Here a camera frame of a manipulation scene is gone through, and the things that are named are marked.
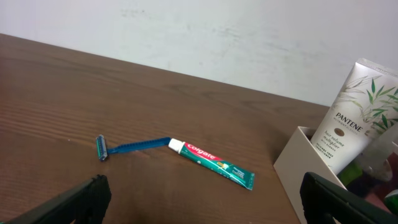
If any white Pantene tube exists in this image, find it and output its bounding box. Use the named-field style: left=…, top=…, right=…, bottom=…
left=310, top=58, right=397, bottom=174

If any cream box with pink inside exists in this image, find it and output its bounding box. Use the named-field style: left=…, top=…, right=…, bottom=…
left=273, top=126, right=398, bottom=224

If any green Dettol soap box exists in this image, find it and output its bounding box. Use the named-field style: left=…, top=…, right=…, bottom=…
left=383, top=189, right=398, bottom=215

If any blue disposable razor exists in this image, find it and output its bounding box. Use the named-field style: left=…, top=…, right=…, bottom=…
left=96, top=134, right=171, bottom=161

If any clear blue soap pump bottle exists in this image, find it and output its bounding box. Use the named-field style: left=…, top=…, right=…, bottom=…
left=336, top=124, right=398, bottom=198

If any Colgate toothpaste tube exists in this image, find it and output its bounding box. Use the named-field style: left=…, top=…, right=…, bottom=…
left=168, top=139, right=255, bottom=190

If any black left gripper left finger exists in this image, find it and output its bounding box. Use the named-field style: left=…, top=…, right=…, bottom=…
left=7, top=175, right=111, bottom=224

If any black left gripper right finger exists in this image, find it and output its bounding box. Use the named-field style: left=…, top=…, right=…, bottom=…
left=300, top=172, right=397, bottom=224

